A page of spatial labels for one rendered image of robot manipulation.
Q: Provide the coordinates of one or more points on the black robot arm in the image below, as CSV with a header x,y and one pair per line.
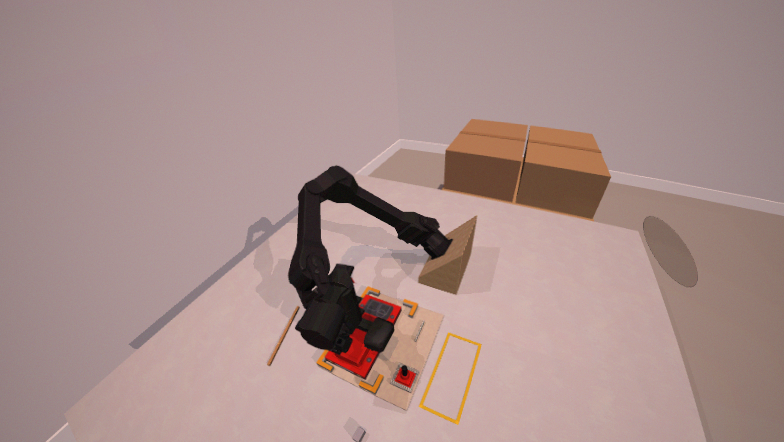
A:
x,y
322,324

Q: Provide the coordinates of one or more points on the thin brown wooden stick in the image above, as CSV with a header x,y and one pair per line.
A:
x,y
282,337

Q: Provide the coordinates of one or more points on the yellow rectangular frame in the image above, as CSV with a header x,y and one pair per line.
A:
x,y
468,384

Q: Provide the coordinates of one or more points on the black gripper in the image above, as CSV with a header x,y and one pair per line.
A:
x,y
378,335

